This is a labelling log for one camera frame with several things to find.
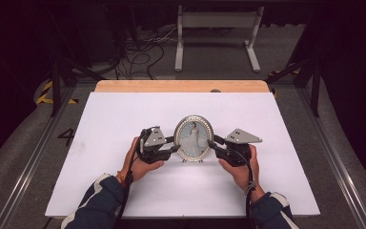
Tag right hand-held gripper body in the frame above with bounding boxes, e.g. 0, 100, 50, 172
216, 127, 264, 168

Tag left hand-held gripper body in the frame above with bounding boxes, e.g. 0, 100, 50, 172
138, 125, 173, 165

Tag oval silver photo frame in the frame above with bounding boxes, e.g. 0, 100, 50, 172
173, 114, 215, 163

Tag person's left hand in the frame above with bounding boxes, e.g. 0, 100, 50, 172
119, 136, 166, 183

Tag person's right hand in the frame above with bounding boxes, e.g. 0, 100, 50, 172
217, 144, 262, 194

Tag white table board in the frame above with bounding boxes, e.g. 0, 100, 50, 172
45, 92, 321, 219

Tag black metal stand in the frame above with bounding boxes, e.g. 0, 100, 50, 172
267, 56, 322, 118
48, 56, 107, 118

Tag white metal stand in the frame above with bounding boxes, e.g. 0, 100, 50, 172
173, 5, 266, 73

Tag left hand-held gripper cable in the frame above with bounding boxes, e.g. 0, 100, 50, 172
113, 126, 160, 229

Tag hand-held gripper cable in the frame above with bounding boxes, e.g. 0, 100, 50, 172
234, 149, 257, 229
113, 126, 160, 229

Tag right hand-held gripper cable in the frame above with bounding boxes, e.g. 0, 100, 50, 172
234, 149, 257, 229

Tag black floor cables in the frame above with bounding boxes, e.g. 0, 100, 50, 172
112, 27, 180, 81

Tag aluminium floor rail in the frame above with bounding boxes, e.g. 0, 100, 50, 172
297, 86, 366, 229
0, 85, 79, 229

